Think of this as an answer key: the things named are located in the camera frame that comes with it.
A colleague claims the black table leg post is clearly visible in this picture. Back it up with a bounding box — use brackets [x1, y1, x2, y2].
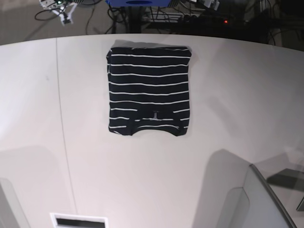
[127, 7, 144, 34]

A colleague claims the grey monitor edge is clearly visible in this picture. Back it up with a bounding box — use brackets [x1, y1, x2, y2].
[244, 164, 304, 228]

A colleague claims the black power strip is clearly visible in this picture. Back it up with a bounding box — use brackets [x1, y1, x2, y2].
[142, 13, 233, 25]

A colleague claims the blue box on stand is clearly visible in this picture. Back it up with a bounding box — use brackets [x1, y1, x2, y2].
[105, 0, 170, 7]

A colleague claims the navy white striped t-shirt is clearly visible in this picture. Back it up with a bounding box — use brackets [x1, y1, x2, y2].
[106, 46, 191, 136]

